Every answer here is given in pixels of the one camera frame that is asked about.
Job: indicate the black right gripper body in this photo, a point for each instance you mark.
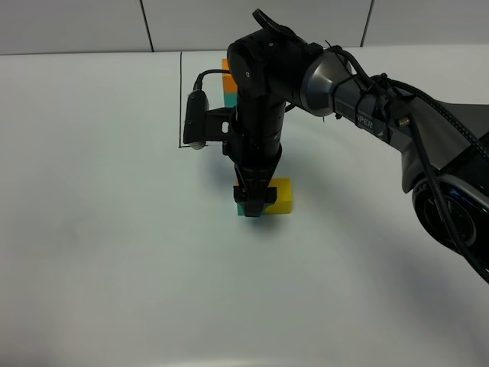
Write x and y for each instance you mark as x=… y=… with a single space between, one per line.
x=255 y=149

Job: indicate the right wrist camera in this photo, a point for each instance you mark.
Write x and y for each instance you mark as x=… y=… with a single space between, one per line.
x=202 y=124

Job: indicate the orange template cube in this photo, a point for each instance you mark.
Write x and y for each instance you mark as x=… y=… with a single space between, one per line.
x=228 y=83

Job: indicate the yellow cube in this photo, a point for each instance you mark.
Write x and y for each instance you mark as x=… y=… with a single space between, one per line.
x=284 y=202

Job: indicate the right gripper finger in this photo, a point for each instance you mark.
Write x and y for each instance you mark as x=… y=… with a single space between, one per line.
x=254 y=207

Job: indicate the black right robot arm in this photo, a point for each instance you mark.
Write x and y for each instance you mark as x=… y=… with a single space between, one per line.
x=443 y=146

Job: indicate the teal template cube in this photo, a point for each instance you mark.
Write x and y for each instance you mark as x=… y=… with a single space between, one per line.
x=230 y=99

